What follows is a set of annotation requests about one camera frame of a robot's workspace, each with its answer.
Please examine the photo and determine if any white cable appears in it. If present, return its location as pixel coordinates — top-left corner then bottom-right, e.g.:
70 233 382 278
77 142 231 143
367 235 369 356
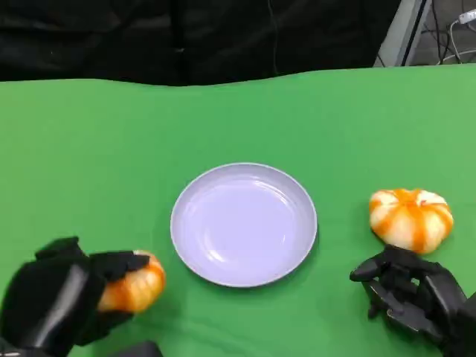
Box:
448 20 476 65

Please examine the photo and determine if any grey metal frame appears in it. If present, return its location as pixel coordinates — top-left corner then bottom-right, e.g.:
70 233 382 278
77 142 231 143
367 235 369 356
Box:
372 0 434 68

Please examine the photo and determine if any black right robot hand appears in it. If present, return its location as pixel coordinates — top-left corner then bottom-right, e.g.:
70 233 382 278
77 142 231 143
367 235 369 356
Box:
349 245 468 354

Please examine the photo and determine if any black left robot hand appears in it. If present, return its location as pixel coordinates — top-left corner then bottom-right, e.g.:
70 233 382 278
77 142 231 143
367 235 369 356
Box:
0 237 148 353

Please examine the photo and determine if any black curtain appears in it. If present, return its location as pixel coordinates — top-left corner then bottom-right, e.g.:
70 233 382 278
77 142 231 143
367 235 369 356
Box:
0 0 403 87

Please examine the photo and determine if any lilac plate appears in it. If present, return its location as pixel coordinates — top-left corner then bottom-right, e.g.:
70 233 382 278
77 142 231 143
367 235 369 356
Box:
170 161 318 288

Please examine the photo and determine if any green cloth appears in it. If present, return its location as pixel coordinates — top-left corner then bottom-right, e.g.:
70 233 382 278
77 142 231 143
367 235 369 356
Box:
0 62 476 357

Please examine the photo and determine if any orange and white bread roll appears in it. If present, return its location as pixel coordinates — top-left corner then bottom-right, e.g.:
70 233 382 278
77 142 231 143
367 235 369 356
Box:
97 249 167 313
368 188 454 256

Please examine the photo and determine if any black floor cable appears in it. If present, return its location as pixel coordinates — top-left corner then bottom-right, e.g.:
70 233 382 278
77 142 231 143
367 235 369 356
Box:
422 0 476 66

